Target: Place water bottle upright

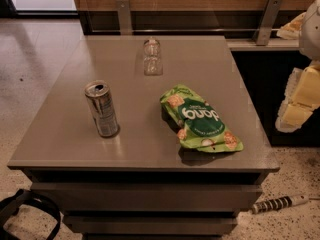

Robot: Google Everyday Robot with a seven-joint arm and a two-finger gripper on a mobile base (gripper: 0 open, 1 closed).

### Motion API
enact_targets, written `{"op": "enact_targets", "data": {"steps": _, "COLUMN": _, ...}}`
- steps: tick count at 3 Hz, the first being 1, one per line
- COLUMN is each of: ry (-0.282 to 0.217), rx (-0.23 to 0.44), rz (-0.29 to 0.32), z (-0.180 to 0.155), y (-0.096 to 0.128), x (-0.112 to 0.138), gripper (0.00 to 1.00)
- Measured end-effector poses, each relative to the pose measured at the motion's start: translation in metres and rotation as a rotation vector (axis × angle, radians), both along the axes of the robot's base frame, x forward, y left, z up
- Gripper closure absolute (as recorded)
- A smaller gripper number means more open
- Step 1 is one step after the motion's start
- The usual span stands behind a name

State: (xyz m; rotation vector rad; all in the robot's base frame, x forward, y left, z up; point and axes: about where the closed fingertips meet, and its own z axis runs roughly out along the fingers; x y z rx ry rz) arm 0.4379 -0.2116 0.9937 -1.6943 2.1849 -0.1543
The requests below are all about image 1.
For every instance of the clear plastic water bottle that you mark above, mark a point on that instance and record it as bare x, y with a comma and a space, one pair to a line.
152, 60

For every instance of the left metal bracket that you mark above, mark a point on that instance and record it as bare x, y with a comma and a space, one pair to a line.
124, 17

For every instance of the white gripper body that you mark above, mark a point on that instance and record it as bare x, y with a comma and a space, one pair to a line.
311, 34

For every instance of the metal bracket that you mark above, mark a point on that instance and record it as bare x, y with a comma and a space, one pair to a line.
269, 15
124, 17

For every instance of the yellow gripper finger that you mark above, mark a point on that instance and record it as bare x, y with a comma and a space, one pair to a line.
290, 31
302, 98

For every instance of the white power strip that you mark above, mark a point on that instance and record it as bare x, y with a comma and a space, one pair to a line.
279, 203

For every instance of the grey drawer cabinet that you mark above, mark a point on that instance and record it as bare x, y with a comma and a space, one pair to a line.
140, 183

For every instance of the green snack bag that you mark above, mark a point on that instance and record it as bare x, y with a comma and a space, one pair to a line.
200, 126

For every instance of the right metal bracket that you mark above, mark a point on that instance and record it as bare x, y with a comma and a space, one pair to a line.
269, 15

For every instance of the silver drink can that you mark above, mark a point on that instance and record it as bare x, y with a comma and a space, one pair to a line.
99, 98

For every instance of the wooden wall counter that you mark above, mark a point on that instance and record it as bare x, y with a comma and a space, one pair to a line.
233, 19

